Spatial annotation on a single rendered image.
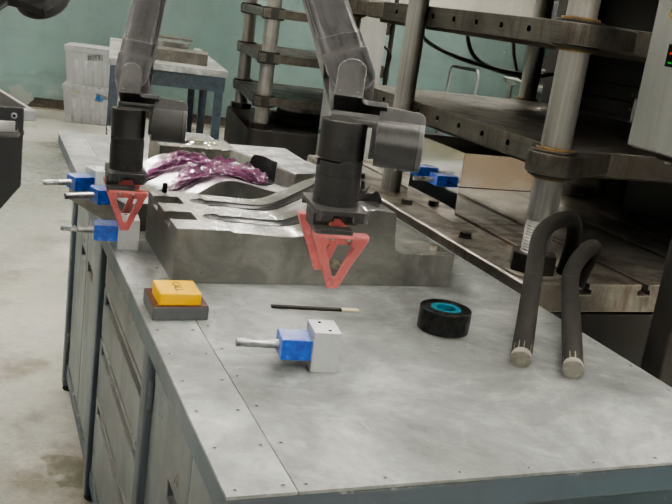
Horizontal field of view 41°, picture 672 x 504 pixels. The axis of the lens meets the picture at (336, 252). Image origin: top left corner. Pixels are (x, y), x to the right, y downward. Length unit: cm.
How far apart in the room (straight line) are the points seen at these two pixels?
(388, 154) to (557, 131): 77
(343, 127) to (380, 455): 38
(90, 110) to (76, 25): 95
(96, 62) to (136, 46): 647
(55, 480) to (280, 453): 156
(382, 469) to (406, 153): 37
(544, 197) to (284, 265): 59
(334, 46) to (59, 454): 170
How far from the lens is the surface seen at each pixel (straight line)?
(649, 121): 179
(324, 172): 109
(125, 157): 156
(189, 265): 144
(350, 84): 110
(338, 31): 116
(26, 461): 256
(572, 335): 136
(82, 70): 810
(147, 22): 163
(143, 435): 158
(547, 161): 179
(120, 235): 159
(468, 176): 221
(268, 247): 146
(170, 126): 155
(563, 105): 180
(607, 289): 192
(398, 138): 108
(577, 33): 178
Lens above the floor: 125
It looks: 15 degrees down
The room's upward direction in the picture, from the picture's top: 8 degrees clockwise
